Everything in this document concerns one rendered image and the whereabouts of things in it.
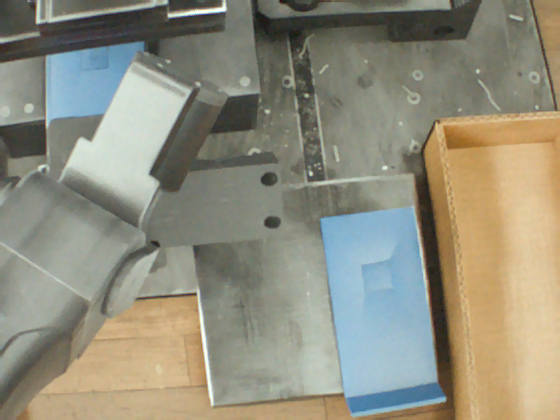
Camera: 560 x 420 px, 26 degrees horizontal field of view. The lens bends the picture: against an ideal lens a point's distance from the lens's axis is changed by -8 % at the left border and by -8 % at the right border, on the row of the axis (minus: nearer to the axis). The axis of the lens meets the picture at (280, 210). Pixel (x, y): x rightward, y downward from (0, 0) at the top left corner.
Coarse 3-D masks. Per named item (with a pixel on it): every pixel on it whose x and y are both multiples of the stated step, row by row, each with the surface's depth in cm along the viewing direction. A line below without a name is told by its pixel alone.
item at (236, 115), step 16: (224, 112) 93; (240, 112) 93; (256, 112) 93; (16, 128) 89; (32, 128) 90; (224, 128) 96; (240, 128) 97; (256, 128) 97; (16, 144) 93; (32, 144) 93
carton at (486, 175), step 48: (432, 144) 93; (480, 144) 97; (528, 144) 98; (432, 192) 95; (480, 192) 97; (528, 192) 97; (480, 240) 96; (528, 240) 96; (480, 288) 95; (528, 288) 95; (480, 336) 94; (528, 336) 94; (480, 384) 93; (528, 384) 93
